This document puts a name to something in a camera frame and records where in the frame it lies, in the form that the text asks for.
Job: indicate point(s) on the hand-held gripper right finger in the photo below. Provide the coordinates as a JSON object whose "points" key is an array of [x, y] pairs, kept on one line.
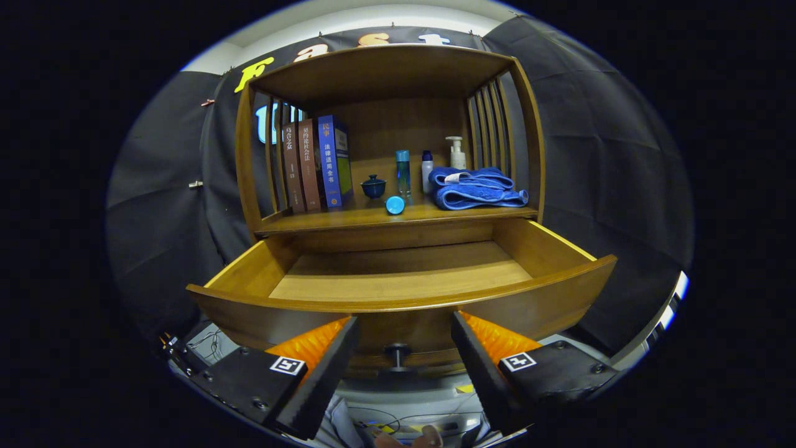
{"points": [[479, 373]]}

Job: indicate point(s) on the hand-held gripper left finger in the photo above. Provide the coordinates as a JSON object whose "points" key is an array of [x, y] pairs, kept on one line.
{"points": [[323, 376]]}

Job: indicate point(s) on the wooden drawer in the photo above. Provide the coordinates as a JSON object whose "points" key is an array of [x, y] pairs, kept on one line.
{"points": [[404, 280]]}

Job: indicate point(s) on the blue and white tube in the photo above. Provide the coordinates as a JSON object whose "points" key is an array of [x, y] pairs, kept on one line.
{"points": [[395, 205]]}

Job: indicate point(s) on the wooden cabinet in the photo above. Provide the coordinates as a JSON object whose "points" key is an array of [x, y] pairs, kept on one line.
{"points": [[385, 74]]}

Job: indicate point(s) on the person's clothing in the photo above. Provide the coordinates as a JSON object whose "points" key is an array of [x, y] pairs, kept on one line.
{"points": [[345, 420]]}

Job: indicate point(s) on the folded blue towel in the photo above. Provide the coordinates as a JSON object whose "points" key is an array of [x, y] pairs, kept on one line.
{"points": [[479, 194]]}

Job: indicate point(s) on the blue lidded teacup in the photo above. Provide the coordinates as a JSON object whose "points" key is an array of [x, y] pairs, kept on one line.
{"points": [[374, 188]]}

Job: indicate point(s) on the white bottle with blue cap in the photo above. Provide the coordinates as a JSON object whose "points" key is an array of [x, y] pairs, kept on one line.
{"points": [[427, 174]]}

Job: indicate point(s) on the dark brown book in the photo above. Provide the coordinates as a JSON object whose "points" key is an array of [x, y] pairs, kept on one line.
{"points": [[292, 168]]}

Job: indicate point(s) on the reddish brown book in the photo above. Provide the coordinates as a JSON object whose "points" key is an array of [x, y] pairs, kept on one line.
{"points": [[308, 165]]}

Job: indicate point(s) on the thick blue book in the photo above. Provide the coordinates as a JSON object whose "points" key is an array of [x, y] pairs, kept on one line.
{"points": [[329, 162]]}

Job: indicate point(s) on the white pump bottle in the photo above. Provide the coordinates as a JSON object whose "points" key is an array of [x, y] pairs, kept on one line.
{"points": [[458, 158]]}

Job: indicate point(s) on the teal glass bottle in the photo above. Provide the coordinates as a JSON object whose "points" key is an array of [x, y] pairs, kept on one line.
{"points": [[403, 171]]}

